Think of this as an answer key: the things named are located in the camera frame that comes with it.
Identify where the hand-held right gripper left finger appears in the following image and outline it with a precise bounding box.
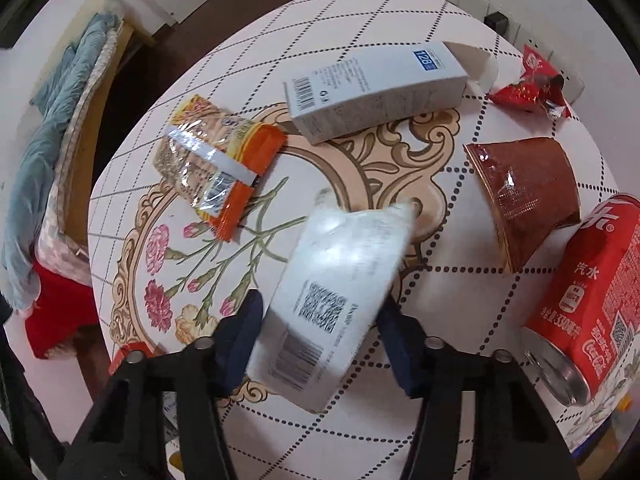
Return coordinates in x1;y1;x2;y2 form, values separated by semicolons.
57;290;264;480

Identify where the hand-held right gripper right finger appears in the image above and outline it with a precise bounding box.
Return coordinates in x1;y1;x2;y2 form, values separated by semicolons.
375;297;581;480

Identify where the white labelled plastic packet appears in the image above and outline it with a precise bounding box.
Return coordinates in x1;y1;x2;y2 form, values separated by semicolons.
245;189;420;415

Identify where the red soda can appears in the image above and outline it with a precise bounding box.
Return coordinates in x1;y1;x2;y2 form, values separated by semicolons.
521;192;640;407

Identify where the orange clear snack wrapper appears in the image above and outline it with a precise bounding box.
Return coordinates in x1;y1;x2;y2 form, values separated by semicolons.
152;95;287;245

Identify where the brown snack bag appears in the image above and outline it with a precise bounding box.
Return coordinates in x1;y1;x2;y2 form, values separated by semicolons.
463;136;582;275

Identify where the white cardboard carton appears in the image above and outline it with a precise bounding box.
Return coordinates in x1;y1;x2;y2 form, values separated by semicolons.
283;40;499;147

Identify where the red candy wrapper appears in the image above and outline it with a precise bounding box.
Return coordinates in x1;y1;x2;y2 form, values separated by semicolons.
487;44;572;120

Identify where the red blanket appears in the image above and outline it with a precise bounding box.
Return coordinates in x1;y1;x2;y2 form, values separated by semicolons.
24;260;101;360

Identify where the pink checkered bed sheet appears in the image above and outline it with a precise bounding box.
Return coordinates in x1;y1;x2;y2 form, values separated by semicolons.
35;22;126;266

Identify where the light blue blanket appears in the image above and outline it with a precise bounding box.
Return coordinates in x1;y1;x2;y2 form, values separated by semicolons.
0;12;121;313

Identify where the black plug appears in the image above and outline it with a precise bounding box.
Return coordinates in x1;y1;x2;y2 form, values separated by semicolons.
485;11;510;38

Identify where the white wall socket strip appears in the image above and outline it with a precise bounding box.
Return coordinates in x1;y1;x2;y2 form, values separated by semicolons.
435;0;586;106

